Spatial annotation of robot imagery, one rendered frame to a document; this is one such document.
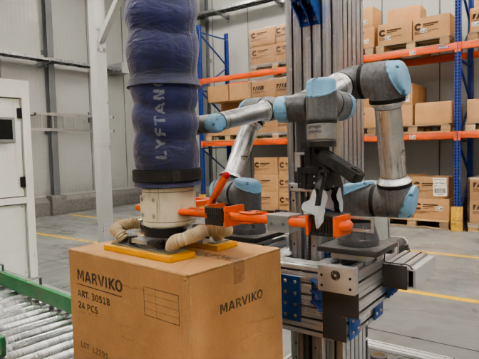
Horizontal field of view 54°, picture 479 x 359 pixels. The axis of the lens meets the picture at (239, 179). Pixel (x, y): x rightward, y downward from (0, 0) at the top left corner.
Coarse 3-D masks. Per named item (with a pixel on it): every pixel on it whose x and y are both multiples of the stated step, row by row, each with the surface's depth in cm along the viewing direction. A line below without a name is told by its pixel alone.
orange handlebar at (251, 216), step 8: (200, 200) 171; (136, 208) 162; (192, 208) 149; (200, 208) 147; (192, 216) 144; (200, 216) 141; (232, 216) 133; (240, 216) 131; (248, 216) 129; (256, 216) 127; (264, 216) 126; (304, 216) 123; (296, 224) 119; (304, 224) 117; (344, 224) 111; (352, 224) 112
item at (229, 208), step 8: (208, 208) 136; (216, 208) 134; (224, 208) 133; (232, 208) 135; (240, 208) 138; (208, 216) 137; (216, 216) 135; (224, 216) 133; (208, 224) 139; (216, 224) 134; (224, 224) 134; (232, 224) 135
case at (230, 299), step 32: (96, 256) 149; (128, 256) 145; (224, 256) 141; (256, 256) 142; (96, 288) 150; (128, 288) 139; (160, 288) 129; (192, 288) 122; (224, 288) 131; (256, 288) 142; (96, 320) 151; (128, 320) 140; (160, 320) 130; (192, 320) 122; (224, 320) 131; (256, 320) 142; (96, 352) 153; (128, 352) 141; (160, 352) 131; (192, 352) 123; (224, 352) 132; (256, 352) 142
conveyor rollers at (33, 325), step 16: (0, 288) 302; (0, 304) 268; (16, 304) 273; (32, 304) 271; (0, 320) 242; (16, 320) 247; (32, 320) 244; (48, 320) 242; (64, 320) 240; (16, 336) 221; (32, 336) 226; (48, 336) 223; (64, 336) 220; (16, 352) 203; (32, 352) 207; (48, 352) 204; (64, 352) 201
